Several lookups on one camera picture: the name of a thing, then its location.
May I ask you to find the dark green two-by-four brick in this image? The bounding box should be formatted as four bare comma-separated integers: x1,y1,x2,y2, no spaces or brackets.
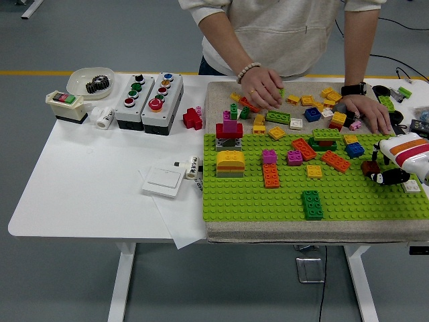
300,190,325,221

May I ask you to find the person's right hand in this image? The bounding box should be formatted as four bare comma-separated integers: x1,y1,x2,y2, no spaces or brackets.
240,66,285,111

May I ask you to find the black button device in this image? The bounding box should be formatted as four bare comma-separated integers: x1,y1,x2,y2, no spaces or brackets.
408,119,429,137

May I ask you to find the white paper sheet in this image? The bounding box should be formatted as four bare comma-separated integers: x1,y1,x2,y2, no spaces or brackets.
139,167,208,250

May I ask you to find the long black floor cable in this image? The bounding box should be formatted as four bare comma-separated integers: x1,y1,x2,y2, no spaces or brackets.
334,16,429,83

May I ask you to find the red arch brick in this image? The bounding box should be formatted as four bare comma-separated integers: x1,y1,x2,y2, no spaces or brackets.
215,123,244,139

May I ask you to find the small grey device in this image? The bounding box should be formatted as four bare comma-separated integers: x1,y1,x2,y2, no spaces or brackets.
388,87,408,103

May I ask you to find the white wall switch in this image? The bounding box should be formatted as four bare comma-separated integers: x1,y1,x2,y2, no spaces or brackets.
140,166,187,199

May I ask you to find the dark green arch brick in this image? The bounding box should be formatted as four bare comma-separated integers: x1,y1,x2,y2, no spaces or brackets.
307,137,339,152

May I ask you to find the white background table foot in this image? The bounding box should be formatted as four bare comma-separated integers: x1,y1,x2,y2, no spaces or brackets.
20,0,44,19

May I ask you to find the orange two-by-four brick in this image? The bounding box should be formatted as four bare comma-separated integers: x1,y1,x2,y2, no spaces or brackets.
239,97,261,113
262,163,281,189
320,150,352,174
290,137,318,162

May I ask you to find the metal floor socket box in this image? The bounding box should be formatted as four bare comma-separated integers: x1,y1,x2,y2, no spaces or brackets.
294,256,326,284

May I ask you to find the person's left hand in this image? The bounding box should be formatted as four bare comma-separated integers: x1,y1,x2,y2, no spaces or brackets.
340,95,393,136

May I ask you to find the labelled white pipe fitting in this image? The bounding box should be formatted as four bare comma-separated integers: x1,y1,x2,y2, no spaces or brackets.
185,156,201,180

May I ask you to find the brown two-by-two brick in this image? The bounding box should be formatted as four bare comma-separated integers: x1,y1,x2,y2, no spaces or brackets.
361,160,379,177

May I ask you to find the magenta two-by-two brick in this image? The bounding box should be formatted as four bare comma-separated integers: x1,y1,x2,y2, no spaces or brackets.
286,150,304,167

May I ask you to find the black metal gear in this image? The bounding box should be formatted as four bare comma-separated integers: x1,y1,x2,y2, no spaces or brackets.
85,74,112,94

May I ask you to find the yellow domed brick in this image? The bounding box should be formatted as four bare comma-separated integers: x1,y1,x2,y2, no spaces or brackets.
216,150,245,168

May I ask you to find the grey-brown cushion mat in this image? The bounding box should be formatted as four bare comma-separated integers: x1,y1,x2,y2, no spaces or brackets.
204,80,429,244

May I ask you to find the thin black hanging cable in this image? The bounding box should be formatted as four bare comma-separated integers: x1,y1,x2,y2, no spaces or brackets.
317,245,328,322

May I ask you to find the black wrist watch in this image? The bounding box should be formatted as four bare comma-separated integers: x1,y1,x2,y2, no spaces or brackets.
341,82,367,97

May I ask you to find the blue two-by-two brick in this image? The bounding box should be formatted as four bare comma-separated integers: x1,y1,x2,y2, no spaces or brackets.
344,142,365,159
304,107,322,123

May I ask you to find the lime two-by-four plate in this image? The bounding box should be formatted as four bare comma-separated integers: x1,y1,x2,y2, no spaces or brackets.
265,110,292,125

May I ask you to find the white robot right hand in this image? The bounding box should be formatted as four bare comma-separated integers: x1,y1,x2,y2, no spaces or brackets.
364,131,429,186

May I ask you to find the person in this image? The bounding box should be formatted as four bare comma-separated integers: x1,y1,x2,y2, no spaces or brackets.
177,0,391,77

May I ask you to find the beaded bracelet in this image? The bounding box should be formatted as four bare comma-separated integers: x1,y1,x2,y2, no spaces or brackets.
236,62,261,85

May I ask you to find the cream red-green switch box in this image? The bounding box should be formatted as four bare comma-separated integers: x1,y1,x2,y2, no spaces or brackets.
45,90,90,125

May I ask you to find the black cable with connector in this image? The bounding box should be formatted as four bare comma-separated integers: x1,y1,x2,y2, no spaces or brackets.
395,66,414,84

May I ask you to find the white plastic bowl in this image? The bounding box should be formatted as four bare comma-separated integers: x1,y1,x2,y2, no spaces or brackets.
66,66,117,101

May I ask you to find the grey base brick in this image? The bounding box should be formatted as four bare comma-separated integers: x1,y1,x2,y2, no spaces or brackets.
215,136,243,152

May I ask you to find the grey emergency-stop control box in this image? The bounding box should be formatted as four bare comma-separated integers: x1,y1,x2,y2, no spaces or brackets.
141,72,184,135

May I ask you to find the green studded baseplate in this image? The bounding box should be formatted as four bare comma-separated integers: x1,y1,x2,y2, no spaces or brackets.
202,133,429,223

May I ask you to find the white table leg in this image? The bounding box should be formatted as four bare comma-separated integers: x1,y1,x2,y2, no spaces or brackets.
107,241,137,322
343,245,381,322

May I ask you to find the red cross-shaped brick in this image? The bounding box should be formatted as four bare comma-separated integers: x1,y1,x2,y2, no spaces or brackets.
182,107,204,131

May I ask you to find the grey four-button control box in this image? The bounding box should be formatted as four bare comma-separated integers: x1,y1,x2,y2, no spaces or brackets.
115,73,157,131

